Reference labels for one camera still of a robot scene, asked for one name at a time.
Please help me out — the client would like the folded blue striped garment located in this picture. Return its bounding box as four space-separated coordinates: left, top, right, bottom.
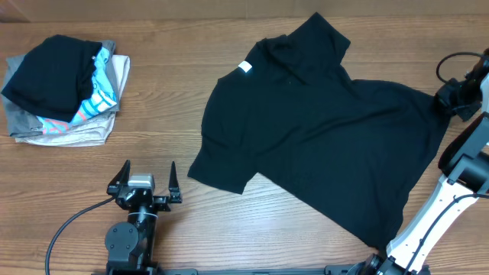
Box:
37 47 118 134

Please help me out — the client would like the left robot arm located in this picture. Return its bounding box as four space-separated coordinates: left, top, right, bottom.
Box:
105 160 183 275

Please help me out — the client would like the folded black garment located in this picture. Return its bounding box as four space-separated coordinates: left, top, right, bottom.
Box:
2 34 102 122

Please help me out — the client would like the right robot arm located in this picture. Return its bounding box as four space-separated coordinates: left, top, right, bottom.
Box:
341 51 488 275

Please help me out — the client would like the folded beige garment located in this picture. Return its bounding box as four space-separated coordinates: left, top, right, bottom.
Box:
15 55 131 147

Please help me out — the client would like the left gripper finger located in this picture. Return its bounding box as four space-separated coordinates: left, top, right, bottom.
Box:
168 161 180 196
108 160 131 186

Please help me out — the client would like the black t-shirt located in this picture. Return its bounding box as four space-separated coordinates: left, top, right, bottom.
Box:
188 14 449 249

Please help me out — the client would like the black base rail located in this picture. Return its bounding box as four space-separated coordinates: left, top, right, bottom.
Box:
91 264 432 275

